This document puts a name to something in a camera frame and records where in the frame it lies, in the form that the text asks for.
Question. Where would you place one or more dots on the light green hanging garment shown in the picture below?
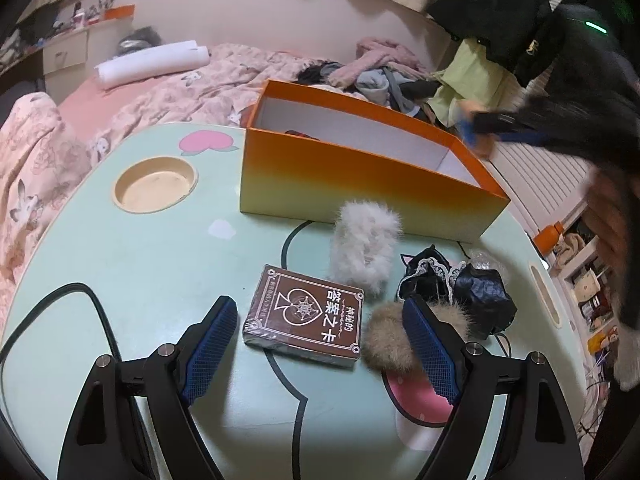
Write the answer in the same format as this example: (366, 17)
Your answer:
(470, 75)

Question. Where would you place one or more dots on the white drawer cabinet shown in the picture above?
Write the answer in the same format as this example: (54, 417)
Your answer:
(65, 55)

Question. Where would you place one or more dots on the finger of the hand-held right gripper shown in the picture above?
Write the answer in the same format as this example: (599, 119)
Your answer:
(522, 138)
(500, 122)

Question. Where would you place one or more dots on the grey and black bag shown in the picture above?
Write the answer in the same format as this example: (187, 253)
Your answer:
(137, 40)

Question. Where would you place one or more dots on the brown fluffy scrunchie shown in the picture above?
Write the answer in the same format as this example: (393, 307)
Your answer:
(385, 340)

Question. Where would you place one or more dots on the black hanging jacket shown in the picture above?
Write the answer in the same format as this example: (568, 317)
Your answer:
(500, 5)

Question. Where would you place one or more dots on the white rolled paper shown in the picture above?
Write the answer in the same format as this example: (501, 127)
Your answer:
(150, 62)

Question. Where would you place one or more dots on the grey and black clothes pile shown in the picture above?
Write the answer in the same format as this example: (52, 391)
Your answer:
(380, 85)

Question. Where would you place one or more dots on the brown card deck box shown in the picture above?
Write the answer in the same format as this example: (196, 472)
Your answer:
(300, 315)

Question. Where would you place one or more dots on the small orange box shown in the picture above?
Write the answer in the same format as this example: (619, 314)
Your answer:
(120, 11)

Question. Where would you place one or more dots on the large orange cardboard box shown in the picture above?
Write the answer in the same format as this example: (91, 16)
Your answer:
(350, 180)

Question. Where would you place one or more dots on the person's right hand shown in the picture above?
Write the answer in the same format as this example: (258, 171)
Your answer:
(612, 240)

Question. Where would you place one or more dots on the orange bottle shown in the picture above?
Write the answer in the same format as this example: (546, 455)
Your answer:
(547, 237)

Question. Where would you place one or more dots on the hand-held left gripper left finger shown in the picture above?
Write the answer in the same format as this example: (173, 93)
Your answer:
(210, 345)

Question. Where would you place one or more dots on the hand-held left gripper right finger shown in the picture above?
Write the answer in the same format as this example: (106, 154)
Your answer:
(430, 350)

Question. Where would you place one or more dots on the clear crinkled plastic bag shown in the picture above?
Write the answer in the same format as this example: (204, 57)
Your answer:
(482, 260)

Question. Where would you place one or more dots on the small red and white jar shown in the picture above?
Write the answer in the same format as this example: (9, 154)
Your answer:
(78, 20)

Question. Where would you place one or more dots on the beige stuffed toy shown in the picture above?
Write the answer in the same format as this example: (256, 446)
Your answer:
(570, 247)

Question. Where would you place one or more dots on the black lace-trimmed garment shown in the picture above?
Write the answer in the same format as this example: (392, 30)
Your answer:
(480, 295)

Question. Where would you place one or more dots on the pink floral blanket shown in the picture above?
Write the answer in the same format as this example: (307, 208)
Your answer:
(165, 100)

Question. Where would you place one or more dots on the white fluffy scrunchie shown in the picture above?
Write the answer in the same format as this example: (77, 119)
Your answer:
(360, 245)

